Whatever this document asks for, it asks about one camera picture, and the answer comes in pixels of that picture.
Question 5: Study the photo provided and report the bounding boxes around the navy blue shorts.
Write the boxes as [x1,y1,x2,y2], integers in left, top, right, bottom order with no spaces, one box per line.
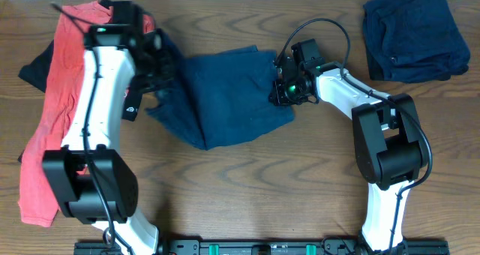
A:
[146,36,295,150]

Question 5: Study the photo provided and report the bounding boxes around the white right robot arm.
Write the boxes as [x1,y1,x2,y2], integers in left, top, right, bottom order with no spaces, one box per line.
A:
[268,59,433,254]

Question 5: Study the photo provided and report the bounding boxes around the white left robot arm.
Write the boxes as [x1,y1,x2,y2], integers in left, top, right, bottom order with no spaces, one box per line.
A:
[42,24,175,254]

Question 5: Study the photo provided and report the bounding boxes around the black garment under shirt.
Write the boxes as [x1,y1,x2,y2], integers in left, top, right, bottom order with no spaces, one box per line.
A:
[16,0,148,164]

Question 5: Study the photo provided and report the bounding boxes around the folded navy garment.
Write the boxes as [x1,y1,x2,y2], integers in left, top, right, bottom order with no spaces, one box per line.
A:
[363,0,470,83]

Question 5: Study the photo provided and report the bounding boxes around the red t-shirt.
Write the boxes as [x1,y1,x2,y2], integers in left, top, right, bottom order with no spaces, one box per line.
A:
[17,0,156,228]

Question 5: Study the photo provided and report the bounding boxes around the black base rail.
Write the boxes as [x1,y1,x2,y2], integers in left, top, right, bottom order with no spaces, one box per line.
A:
[73,238,451,255]

